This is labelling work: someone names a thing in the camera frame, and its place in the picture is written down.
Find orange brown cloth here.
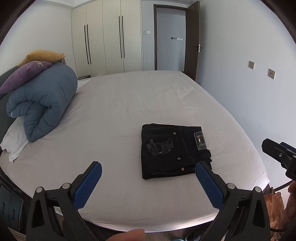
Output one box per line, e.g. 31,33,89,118
264,192,285,229

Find black denim pants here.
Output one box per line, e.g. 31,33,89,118
141,123,212,180

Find blue rolled duvet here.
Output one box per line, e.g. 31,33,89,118
6,63,78,143

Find black metal chair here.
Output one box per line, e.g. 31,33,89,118
268,180,293,191

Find person's hand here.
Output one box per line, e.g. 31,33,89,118
106,229,145,241

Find dark brown door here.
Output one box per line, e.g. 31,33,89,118
154,1,201,81

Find beige wall socket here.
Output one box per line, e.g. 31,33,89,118
268,69,275,79
248,61,255,69

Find purple pillow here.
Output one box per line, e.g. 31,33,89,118
1,61,52,94

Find yellow pillow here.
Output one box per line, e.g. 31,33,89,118
18,50,65,67

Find upper beige wall socket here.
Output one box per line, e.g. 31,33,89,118
248,61,255,69

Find white pillow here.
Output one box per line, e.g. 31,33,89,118
1,116,29,163

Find cream wardrobe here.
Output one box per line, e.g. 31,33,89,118
72,1,143,77

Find lower beige wall socket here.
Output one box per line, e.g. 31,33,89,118
268,69,275,79

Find white bed mattress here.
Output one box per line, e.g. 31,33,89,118
1,71,269,232

